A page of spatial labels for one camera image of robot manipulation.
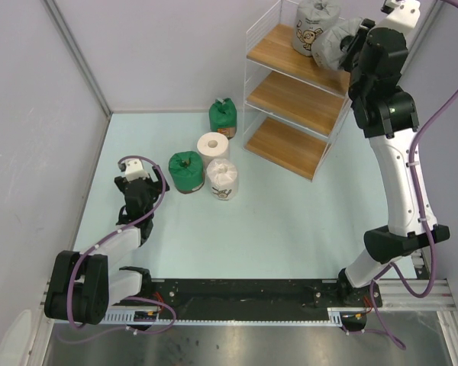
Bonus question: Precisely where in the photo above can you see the purple cable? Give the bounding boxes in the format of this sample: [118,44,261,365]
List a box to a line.
[56,155,177,345]
[343,0,458,352]

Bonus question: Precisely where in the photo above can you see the grey wrapped roll back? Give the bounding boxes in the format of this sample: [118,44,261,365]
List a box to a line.
[292,0,341,57]

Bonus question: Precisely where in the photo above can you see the unwrapped white paper roll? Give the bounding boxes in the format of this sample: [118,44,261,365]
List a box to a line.
[197,132,230,168]

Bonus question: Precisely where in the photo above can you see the aluminium frame rail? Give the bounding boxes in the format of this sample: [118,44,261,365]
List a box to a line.
[327,278,458,325]

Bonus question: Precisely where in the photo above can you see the grey roll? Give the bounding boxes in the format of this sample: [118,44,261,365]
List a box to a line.
[292,0,341,57]
[311,18,363,71]

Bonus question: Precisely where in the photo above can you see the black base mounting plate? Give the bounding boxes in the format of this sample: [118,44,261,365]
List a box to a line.
[110,277,383,333]

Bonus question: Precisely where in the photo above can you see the grey roll front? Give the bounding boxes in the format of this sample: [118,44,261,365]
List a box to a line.
[311,18,363,71]

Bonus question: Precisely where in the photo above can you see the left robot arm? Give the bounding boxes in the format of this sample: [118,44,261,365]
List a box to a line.
[44,166,169,328]

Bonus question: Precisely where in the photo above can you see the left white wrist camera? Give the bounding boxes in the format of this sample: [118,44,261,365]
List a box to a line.
[118,159,150,181]

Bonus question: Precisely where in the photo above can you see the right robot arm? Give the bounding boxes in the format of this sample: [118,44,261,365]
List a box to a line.
[337,19,450,306]

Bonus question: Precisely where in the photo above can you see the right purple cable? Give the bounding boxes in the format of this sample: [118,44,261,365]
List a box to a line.
[343,0,458,352]

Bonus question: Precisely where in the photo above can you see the white wire wooden shelf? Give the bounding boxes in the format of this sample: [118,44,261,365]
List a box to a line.
[242,1,350,180]

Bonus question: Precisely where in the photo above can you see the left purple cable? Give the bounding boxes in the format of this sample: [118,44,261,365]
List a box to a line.
[56,155,177,345]

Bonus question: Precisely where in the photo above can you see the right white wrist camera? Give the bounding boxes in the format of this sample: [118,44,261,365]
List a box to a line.
[376,0,421,36]

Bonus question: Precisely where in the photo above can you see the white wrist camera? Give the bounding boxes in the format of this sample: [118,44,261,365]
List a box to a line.
[376,0,421,36]
[118,159,150,181]

